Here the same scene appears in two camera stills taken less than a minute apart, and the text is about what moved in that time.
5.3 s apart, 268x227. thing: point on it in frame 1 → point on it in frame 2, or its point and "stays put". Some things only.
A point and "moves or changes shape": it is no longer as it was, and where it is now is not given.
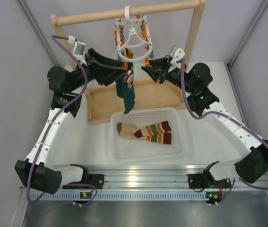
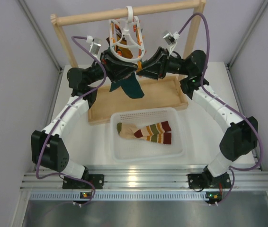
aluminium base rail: x=154 y=183 stays put
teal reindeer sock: x=125 y=90 → x=116 y=84
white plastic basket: x=137 y=149 stays put
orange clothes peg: x=147 y=62 moves or changes shape
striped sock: x=127 y=131 stays put
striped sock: x=162 y=137 stays put
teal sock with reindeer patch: x=125 y=89 moves or changes shape
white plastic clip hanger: x=134 y=41 moves or changes shape
